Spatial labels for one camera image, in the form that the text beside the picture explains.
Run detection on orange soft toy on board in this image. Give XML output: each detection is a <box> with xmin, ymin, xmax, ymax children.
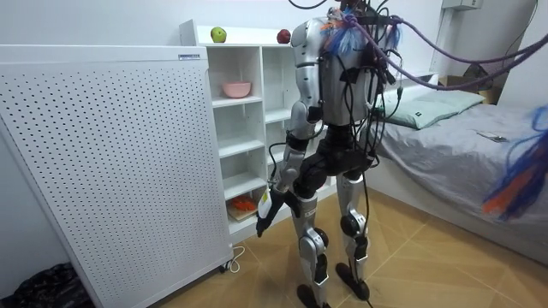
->
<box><xmin>225</xmin><ymin>194</ymin><xmax>259</xmax><ymax>223</ymax></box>

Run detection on cable bundle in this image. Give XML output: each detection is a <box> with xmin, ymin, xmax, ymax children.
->
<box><xmin>287</xmin><ymin>0</ymin><xmax>548</xmax><ymax>222</ymax></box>

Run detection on pink bowl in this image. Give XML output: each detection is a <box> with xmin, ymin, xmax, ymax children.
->
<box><xmin>221</xmin><ymin>81</ymin><xmax>253</xmax><ymax>99</ymax></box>

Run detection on white floor cable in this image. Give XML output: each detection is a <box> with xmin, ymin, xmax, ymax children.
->
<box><xmin>225</xmin><ymin>245</ymin><xmax>247</xmax><ymax>275</ymax></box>

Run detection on black plastic bag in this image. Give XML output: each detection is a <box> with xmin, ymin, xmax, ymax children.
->
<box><xmin>0</xmin><ymin>262</ymin><xmax>96</xmax><ymax>308</ymax></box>

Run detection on white shelf unit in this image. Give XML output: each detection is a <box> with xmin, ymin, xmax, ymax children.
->
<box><xmin>178</xmin><ymin>19</ymin><xmax>337</xmax><ymax>246</ymax></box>

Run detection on small flat device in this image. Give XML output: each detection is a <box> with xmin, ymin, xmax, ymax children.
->
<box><xmin>476</xmin><ymin>129</ymin><xmax>509</xmax><ymax>145</ymax></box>

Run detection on white wall unit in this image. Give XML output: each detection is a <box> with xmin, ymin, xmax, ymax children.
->
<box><xmin>429</xmin><ymin>0</ymin><xmax>485</xmax><ymax>74</ymax></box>

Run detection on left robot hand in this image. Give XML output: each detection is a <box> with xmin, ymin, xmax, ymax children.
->
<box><xmin>255</xmin><ymin>187</ymin><xmax>287</xmax><ymax>239</ymax></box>

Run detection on pale green pillow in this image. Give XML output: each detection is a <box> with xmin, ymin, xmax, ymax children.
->
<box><xmin>378</xmin><ymin>89</ymin><xmax>486</xmax><ymax>131</ymax></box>

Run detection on black floor cable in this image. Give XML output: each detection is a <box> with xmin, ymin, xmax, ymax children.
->
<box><xmin>360</xmin><ymin>169</ymin><xmax>375</xmax><ymax>308</ymax></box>

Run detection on grey bed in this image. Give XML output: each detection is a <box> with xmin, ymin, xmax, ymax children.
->
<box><xmin>365</xmin><ymin>72</ymin><xmax>548</xmax><ymax>267</ymax></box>

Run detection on black wall cable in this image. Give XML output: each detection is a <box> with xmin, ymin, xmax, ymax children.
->
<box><xmin>503</xmin><ymin>0</ymin><xmax>540</xmax><ymax>62</ymax></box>

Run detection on robot body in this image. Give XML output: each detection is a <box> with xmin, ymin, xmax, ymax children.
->
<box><xmin>290</xmin><ymin>0</ymin><xmax>404</xmax><ymax>190</ymax></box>

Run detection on cardboard box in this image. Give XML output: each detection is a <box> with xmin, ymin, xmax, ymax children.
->
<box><xmin>438</xmin><ymin>74</ymin><xmax>503</xmax><ymax>105</ymax></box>

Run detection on white perforated panel cabinet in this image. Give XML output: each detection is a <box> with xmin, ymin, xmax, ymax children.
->
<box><xmin>0</xmin><ymin>44</ymin><xmax>235</xmax><ymax>308</ymax></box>

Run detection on robot legs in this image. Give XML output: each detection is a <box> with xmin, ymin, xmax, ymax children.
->
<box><xmin>292</xmin><ymin>164</ymin><xmax>374</xmax><ymax>308</ymax></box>

